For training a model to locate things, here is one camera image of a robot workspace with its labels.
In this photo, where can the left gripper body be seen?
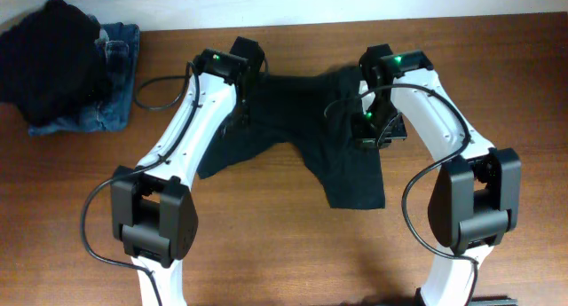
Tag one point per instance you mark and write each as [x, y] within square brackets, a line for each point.
[240, 119]

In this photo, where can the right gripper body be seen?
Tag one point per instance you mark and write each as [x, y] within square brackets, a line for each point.
[382, 123]

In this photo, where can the black Nike t-shirt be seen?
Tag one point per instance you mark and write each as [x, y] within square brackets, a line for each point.
[313, 113]

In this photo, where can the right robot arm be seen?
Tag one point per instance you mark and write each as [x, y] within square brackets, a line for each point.
[475, 199]

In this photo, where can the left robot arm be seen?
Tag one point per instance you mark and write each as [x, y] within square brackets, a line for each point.
[153, 213]

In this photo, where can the folded blue jeans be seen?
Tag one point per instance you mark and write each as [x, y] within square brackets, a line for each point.
[118, 47]

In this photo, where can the black folded garment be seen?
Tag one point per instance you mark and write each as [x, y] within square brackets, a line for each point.
[50, 64]

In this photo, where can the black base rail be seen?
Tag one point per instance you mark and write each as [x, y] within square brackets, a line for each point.
[499, 300]

